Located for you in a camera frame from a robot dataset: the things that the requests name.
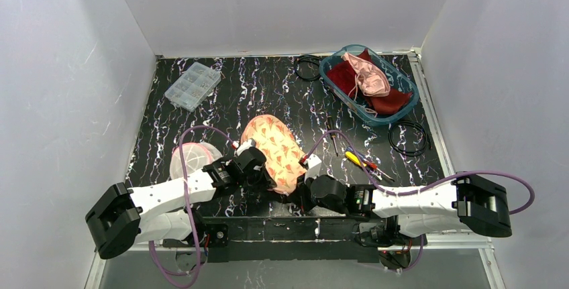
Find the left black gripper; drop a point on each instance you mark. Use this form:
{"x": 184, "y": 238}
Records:
{"x": 261, "y": 178}

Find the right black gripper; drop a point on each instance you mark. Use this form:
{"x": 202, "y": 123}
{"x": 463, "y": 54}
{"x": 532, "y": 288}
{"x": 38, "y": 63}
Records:
{"x": 300, "y": 195}

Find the floral mesh laundry bag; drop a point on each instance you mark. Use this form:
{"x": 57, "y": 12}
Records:
{"x": 275, "y": 140}

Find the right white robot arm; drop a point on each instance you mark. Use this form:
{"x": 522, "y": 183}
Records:
{"x": 465, "y": 201}

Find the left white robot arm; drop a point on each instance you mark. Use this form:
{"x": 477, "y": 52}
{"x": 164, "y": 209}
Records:
{"x": 123, "y": 216}

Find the white round mesh laundry bag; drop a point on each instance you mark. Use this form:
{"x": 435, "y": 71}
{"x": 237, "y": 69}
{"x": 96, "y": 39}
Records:
{"x": 196, "y": 156}

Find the pink bra in basin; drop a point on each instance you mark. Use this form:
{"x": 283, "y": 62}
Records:
{"x": 369, "y": 78}

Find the black yellow screwdriver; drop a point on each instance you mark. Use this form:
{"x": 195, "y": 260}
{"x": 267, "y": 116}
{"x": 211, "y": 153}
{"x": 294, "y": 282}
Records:
{"x": 332, "y": 136}

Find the clear plastic compartment box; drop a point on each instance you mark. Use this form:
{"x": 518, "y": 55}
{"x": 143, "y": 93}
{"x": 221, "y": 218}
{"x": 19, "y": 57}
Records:
{"x": 193, "y": 86}

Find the dark red cloth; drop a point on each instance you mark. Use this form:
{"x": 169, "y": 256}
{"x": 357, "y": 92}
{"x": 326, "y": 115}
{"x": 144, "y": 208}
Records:
{"x": 342, "y": 75}

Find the teal plastic basin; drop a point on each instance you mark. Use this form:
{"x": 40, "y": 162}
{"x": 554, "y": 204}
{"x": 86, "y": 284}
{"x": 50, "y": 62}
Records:
{"x": 359, "y": 106}

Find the yellow handled screwdriver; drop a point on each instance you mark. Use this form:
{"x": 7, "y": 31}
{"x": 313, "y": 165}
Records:
{"x": 369, "y": 166}

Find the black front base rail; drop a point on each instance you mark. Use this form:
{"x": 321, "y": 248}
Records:
{"x": 232, "y": 239}

